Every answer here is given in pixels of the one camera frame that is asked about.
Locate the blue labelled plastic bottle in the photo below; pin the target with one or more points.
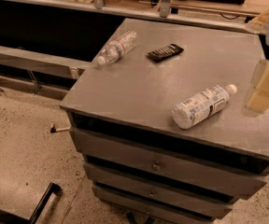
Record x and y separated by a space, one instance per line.
202 105

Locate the clear water bottle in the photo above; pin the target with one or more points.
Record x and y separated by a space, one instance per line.
117 48

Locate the grey drawer cabinet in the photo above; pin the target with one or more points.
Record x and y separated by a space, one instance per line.
133 98

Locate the middle grey drawer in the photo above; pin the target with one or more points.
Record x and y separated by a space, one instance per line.
139 187

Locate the grey drawer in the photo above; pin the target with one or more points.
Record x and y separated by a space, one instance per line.
139 187
146 207
203 178

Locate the bottom grey drawer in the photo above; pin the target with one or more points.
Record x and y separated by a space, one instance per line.
146 207

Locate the top grey drawer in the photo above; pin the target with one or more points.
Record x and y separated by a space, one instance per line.
203 178

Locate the grey bench beam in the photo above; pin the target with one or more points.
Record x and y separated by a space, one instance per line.
43 63

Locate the grey metal rail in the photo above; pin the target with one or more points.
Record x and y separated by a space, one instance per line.
138 14

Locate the side cabinet handle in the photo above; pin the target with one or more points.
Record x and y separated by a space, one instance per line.
54 129

